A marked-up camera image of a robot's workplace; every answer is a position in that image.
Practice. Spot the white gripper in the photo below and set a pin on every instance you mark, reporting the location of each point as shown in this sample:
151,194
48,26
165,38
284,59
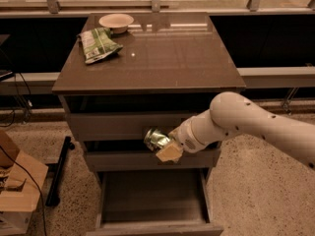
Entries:
185,136

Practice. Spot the green soda can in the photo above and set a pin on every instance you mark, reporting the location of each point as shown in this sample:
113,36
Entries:
155,139

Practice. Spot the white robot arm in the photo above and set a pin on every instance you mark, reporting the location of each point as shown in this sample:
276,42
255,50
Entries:
231,114

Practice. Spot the middle drawer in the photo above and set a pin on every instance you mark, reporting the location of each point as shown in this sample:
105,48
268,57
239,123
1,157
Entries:
146,160

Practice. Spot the open bottom drawer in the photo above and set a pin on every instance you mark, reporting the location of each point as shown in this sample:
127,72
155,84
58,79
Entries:
171,202

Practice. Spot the dark grey drawer cabinet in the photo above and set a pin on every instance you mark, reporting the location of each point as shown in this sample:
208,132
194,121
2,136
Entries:
170,62

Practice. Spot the top drawer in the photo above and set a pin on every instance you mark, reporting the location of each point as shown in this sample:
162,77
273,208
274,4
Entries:
87,127

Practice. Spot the green white chip bag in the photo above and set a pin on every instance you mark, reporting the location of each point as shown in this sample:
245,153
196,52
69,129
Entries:
97,44

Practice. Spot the white bowl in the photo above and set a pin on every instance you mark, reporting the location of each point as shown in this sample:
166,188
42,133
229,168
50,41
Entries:
118,23

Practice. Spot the black metal stand leg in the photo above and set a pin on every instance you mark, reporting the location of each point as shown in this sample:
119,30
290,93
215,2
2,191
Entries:
53,199

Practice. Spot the cardboard box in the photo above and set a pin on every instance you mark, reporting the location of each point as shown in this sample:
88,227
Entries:
22,178

